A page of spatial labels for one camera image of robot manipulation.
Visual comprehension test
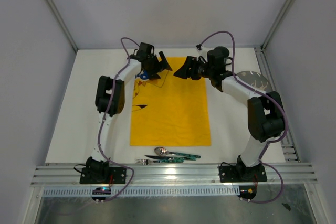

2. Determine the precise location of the fork with green handle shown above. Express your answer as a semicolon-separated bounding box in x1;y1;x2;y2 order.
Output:
135;159;184;165

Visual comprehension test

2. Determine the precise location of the dark green mug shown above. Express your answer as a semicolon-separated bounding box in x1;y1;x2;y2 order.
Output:
225;57;233;66

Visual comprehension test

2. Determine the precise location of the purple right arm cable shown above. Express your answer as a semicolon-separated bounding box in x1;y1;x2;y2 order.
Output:
195;30;290;204

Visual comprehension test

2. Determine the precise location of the aluminium side rail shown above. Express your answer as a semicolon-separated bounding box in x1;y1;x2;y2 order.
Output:
253;47;300;162

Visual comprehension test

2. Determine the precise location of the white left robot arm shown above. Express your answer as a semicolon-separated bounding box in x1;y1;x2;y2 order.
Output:
82;42;172;183

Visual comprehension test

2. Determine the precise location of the slotted cable duct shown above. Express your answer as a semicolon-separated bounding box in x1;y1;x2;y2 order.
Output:
42;185;239;197

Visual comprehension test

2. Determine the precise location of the right controller board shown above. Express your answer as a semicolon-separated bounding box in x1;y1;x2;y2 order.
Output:
238;185;257;201

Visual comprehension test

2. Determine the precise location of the grey reindeer plate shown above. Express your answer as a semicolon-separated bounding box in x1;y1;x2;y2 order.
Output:
237;71;273;92

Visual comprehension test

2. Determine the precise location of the knife with green handle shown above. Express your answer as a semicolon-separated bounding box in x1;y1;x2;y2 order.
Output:
145;155;191;161

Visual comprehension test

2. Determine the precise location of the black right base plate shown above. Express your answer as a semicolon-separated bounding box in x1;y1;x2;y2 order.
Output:
218;162;268;183

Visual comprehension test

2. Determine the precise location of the yellow Pikachu cloth placemat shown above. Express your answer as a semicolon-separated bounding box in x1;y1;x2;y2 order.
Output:
130;57;212;147

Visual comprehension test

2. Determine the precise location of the left controller board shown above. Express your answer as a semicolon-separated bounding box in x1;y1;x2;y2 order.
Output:
91;187;111;201

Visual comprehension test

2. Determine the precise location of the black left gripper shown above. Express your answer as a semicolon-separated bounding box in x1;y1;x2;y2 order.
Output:
145;52;172;80

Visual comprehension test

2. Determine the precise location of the controller board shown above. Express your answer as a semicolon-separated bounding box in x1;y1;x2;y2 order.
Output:
238;185;257;201
91;187;111;201

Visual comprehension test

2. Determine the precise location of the spoon with green handle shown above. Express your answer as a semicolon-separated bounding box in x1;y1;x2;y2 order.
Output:
154;147;201;159

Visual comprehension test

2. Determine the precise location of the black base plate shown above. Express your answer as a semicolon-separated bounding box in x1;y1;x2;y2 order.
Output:
218;162;268;183
79;167;127;185

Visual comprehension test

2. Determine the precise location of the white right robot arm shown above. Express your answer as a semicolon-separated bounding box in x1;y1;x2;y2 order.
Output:
174;45;288;182

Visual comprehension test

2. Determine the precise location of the aluminium mounting rail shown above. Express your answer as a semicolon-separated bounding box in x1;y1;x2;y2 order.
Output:
30;163;318;187

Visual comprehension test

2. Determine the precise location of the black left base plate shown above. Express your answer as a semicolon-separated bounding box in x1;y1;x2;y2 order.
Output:
79;167;127;185

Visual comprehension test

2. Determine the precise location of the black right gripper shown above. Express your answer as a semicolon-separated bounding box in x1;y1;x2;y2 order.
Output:
173;56;214;81

